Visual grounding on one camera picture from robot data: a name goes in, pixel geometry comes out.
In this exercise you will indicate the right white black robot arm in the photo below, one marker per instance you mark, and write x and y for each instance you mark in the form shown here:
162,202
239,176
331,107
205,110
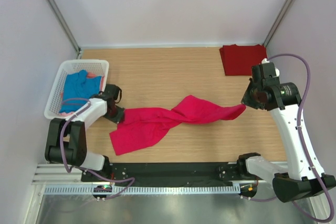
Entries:
304,176

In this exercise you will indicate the aluminium frame post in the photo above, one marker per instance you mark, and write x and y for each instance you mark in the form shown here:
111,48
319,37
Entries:
62,22
281,15

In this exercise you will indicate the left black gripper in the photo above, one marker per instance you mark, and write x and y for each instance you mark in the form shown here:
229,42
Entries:
119,117

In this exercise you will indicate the left aluminium frame post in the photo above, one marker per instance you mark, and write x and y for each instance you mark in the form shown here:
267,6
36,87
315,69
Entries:
62,22

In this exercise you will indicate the folded dark red t shirt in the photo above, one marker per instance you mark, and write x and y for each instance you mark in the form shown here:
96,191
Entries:
238,60

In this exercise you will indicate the white perforated plastic basket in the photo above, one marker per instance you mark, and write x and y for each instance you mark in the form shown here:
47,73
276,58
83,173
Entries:
93,66

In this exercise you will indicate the blue t shirt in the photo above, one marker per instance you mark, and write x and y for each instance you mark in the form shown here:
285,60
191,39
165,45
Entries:
78,89

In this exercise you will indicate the magenta pink t shirt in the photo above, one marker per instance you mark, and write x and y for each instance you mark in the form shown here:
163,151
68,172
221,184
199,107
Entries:
145,127

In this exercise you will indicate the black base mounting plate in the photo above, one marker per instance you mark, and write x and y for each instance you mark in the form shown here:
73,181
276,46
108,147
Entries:
207,174

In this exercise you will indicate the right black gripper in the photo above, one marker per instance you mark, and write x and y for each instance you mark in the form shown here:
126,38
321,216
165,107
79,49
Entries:
247,100

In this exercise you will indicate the aluminium front rail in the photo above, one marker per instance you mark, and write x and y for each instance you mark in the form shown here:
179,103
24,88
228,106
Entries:
55,174

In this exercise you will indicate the right aluminium frame post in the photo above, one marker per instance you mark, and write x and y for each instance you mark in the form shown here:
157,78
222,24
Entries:
281,15

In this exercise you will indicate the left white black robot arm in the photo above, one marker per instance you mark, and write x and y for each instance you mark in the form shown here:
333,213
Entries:
66,140

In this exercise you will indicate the white slotted cable duct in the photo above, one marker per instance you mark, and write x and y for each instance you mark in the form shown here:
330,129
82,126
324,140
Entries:
111,190

